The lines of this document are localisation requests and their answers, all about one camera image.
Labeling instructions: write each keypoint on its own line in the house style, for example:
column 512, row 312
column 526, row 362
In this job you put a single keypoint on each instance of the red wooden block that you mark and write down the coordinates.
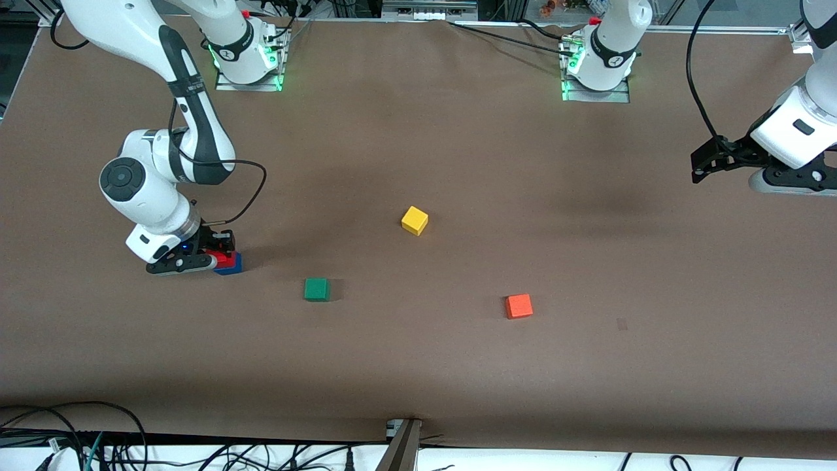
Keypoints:
column 225, row 258

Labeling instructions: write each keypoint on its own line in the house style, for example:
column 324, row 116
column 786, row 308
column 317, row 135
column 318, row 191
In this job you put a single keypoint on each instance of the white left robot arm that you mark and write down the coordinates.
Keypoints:
column 794, row 131

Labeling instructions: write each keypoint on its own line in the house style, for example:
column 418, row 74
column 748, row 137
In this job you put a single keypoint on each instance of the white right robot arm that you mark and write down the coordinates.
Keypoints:
column 140, row 190

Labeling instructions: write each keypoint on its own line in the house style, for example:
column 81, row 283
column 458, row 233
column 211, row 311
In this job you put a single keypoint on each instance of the blue wooden block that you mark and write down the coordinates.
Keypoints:
column 232, row 268

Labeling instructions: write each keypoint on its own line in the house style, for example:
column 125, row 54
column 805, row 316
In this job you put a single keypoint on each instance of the green wooden block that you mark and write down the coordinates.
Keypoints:
column 317, row 290

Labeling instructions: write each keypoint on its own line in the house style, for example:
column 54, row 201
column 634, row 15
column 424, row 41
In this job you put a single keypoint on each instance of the yellow wooden block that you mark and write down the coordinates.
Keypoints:
column 414, row 220

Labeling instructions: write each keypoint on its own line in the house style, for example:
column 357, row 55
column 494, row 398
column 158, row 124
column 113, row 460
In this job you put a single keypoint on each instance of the orange wooden block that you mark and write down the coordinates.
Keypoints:
column 518, row 307

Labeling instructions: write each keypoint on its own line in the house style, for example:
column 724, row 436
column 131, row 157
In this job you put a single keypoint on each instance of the brown table cover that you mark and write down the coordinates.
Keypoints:
column 418, row 366

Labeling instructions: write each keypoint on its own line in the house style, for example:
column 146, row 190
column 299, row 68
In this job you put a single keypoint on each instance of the white power strip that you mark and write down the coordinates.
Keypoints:
column 428, row 13

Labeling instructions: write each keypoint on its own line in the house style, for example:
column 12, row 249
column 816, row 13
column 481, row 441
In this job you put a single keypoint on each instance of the aluminium frame corner profile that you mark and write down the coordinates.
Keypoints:
column 51, row 18
column 796, row 36

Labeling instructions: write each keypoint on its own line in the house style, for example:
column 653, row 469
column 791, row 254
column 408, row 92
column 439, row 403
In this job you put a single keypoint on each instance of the aluminium frame rail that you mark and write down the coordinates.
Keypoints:
column 739, row 29

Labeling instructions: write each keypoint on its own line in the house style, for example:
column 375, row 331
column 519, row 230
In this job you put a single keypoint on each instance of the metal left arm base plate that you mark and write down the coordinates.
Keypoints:
column 588, row 97

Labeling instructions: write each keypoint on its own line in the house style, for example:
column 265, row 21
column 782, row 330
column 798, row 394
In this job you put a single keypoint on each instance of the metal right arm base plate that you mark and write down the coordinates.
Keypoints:
column 261, row 87

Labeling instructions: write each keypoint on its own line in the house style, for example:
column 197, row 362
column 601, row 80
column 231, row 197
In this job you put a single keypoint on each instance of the metal camera post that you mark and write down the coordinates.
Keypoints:
column 402, row 451

